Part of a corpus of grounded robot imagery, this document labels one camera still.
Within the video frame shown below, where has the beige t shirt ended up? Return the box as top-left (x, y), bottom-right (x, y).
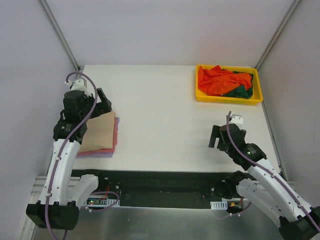
top-left (79, 111), bottom-right (116, 153)

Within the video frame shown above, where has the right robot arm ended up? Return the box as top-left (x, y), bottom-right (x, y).
top-left (208, 123), bottom-right (320, 240)

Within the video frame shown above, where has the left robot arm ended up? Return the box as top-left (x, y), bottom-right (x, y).
top-left (26, 88), bottom-right (112, 231)

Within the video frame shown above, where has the folded red t shirt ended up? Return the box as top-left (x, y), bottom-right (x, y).
top-left (77, 117), bottom-right (120, 158)

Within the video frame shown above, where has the yellow plastic bin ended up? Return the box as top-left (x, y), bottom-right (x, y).
top-left (195, 64), bottom-right (263, 105)

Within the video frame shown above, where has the green t shirt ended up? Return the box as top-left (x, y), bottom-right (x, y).
top-left (221, 73), bottom-right (254, 99)

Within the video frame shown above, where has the folded purple t shirt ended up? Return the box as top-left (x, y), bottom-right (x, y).
top-left (76, 117), bottom-right (121, 159)

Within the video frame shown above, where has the orange t shirt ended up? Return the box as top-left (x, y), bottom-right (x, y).
top-left (197, 65), bottom-right (251, 97)

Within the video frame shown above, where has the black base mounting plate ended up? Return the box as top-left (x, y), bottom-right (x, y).
top-left (71, 169), bottom-right (240, 209)

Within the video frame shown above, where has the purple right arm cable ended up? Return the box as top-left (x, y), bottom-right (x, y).
top-left (224, 111), bottom-right (320, 232)

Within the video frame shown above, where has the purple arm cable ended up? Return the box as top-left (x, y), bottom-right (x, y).
top-left (224, 111), bottom-right (320, 232)
top-left (44, 71), bottom-right (120, 240)

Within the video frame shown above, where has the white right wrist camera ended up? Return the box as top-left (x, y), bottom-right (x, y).
top-left (229, 114), bottom-right (244, 128)

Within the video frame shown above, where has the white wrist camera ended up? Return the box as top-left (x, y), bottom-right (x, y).
top-left (229, 114), bottom-right (244, 128)
top-left (64, 78), bottom-right (90, 96)

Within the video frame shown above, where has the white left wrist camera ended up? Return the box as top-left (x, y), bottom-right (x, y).
top-left (64, 78), bottom-right (90, 96)

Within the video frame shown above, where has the right perforated cable tray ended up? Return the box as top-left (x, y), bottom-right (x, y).
top-left (210, 200), bottom-right (228, 211)

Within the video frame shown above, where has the perforated cable tray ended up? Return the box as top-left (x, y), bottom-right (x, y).
top-left (210, 200), bottom-right (228, 211)
top-left (83, 197), bottom-right (120, 208)

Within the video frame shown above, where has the aluminium front frame rail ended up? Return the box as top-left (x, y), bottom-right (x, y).
top-left (287, 181), bottom-right (299, 193)

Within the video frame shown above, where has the aluminium frame rail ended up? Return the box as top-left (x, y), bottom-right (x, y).
top-left (31, 71), bottom-right (83, 198)
top-left (287, 181), bottom-right (299, 193)

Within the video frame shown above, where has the aluminium frame rail left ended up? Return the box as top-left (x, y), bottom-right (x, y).
top-left (31, 71), bottom-right (83, 198)

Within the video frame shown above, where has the left perforated cable tray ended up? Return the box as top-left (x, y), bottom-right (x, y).
top-left (83, 197), bottom-right (120, 208)

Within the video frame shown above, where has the aluminium frame post left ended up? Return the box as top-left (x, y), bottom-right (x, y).
top-left (37, 0), bottom-right (82, 71)

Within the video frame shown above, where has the aluminium frame post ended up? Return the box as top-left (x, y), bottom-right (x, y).
top-left (255, 0), bottom-right (303, 70)
top-left (37, 0), bottom-right (82, 71)

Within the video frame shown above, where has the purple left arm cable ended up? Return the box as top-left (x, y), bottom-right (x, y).
top-left (44, 71), bottom-right (120, 240)

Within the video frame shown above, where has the aluminium frame post right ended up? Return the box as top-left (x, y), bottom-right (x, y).
top-left (255, 0), bottom-right (303, 70)

